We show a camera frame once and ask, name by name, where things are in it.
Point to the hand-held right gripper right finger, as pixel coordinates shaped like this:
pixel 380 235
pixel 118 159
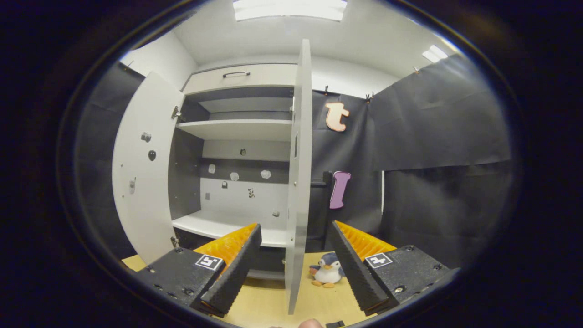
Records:
pixel 357 278

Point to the small ceiling light panel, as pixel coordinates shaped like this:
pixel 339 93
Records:
pixel 435 53

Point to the white and grey cabinet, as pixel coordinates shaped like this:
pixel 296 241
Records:
pixel 218 150

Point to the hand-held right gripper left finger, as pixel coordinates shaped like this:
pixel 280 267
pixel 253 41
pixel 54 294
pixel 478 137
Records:
pixel 234 280

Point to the penguin plush toy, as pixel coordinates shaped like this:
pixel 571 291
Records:
pixel 328 272

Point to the white cabinet door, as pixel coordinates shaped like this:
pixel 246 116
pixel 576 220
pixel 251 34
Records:
pixel 300 136
pixel 150 218

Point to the shallow white cabinet shelf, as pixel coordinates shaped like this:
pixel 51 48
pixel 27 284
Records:
pixel 246 105

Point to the large ceiling light panel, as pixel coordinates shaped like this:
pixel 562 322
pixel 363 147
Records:
pixel 291 9

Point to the black backdrop cloth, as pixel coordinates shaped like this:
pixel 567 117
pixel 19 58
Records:
pixel 432 127
pixel 98 150

